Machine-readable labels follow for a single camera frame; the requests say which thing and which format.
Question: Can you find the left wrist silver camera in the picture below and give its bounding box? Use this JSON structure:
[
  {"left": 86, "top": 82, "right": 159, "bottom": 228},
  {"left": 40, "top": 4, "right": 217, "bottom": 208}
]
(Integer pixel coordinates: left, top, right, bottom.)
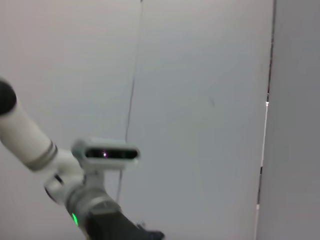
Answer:
[{"left": 71, "top": 136, "right": 141, "bottom": 174}]

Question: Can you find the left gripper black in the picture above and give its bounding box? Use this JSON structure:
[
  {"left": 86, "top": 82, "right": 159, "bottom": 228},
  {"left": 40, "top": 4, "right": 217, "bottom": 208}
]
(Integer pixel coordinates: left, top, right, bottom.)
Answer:
[{"left": 84, "top": 209, "right": 166, "bottom": 240}]

